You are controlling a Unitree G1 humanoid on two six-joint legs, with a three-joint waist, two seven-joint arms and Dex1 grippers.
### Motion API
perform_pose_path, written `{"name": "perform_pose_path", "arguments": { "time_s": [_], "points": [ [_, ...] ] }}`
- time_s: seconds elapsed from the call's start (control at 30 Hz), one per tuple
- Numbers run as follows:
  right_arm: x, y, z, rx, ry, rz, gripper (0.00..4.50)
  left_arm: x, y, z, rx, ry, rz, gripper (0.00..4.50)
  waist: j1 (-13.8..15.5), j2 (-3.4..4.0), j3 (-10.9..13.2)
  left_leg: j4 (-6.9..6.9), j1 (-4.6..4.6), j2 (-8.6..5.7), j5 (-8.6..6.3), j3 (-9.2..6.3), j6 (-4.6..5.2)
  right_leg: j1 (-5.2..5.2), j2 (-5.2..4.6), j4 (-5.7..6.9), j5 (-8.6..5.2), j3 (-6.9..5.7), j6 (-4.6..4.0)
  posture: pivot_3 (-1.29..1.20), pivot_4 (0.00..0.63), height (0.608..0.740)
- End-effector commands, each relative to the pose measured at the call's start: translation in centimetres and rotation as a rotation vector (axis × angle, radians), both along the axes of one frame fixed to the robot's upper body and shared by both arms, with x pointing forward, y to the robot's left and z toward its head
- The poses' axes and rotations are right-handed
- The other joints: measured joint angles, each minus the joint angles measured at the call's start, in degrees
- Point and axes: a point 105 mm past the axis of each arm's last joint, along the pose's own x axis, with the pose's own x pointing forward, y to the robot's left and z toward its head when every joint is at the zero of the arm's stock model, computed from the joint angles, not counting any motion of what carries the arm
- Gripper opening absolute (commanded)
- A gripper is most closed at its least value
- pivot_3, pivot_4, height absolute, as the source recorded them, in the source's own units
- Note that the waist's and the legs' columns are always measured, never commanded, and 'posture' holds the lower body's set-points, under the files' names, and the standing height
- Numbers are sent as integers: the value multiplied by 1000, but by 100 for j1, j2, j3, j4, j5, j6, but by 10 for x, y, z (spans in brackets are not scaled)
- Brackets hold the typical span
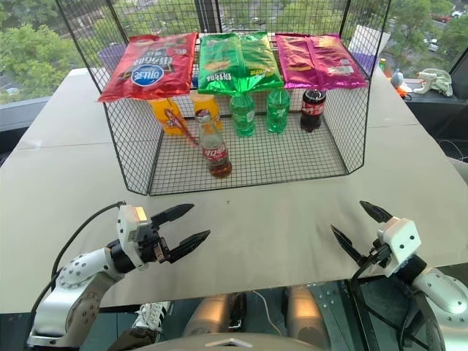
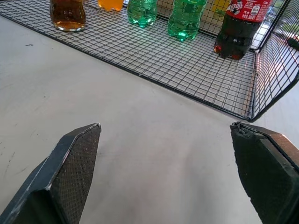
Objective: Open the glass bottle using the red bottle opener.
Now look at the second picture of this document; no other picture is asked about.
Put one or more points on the red label cola bottle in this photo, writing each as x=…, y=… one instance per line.
x=238, y=35

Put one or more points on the green plastic soda bottle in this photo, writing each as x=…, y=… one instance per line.
x=142, y=12
x=184, y=21

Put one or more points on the orange soda bottle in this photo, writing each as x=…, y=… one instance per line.
x=110, y=4

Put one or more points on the brown tea bottle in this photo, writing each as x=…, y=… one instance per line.
x=67, y=16

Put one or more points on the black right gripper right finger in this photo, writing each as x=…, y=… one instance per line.
x=264, y=172

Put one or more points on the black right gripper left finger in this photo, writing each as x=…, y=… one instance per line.
x=70, y=172

